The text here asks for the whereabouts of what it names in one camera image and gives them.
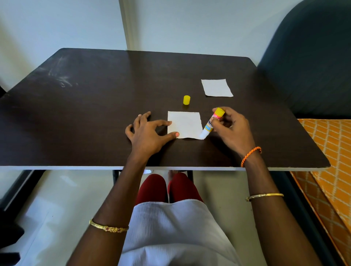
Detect plain gold bangle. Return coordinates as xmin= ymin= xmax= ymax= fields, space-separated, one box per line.
xmin=246 ymin=193 xmax=284 ymax=202

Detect person's right hand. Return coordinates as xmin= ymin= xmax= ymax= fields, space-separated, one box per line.
xmin=210 ymin=107 xmax=257 ymax=159

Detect person's left forearm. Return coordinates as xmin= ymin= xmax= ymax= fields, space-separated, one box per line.
xmin=67 ymin=155 xmax=149 ymax=266

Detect person's right forearm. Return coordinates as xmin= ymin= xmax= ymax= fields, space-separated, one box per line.
xmin=244 ymin=152 xmax=323 ymax=266

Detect white paper piece torn edge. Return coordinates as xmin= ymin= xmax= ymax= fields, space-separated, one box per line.
xmin=167 ymin=111 xmax=204 ymax=140

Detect dark bed frame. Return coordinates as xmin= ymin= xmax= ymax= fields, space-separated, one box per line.
xmin=270 ymin=171 xmax=346 ymax=266

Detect person's white dress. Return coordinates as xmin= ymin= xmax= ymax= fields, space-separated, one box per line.
xmin=118 ymin=199 xmax=242 ymax=266

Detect gold bangle with red stones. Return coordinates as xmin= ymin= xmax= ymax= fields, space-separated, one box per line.
xmin=89 ymin=218 xmax=129 ymax=233

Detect black furniture base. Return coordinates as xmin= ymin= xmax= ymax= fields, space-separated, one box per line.
xmin=0 ymin=170 xmax=46 ymax=266

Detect orange thread bracelet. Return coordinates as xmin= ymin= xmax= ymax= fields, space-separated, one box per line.
xmin=240 ymin=146 xmax=262 ymax=168

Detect white glue stick yellow base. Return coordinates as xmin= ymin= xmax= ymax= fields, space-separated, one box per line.
xmin=199 ymin=107 xmax=225 ymax=139

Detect white paper piece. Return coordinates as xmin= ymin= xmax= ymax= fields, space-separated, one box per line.
xmin=201 ymin=79 xmax=234 ymax=98

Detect dark green chair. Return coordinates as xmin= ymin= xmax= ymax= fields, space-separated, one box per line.
xmin=257 ymin=0 xmax=351 ymax=120

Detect orange patterned mattress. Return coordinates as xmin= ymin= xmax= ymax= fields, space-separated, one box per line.
xmin=290 ymin=118 xmax=351 ymax=266

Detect person's red trousers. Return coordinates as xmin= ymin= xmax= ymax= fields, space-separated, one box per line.
xmin=135 ymin=172 xmax=204 ymax=205

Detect dark brown wooden table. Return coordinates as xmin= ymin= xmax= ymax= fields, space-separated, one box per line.
xmin=0 ymin=48 xmax=331 ymax=172

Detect person's left hand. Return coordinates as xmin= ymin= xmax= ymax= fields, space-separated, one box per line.
xmin=125 ymin=111 xmax=180 ymax=163

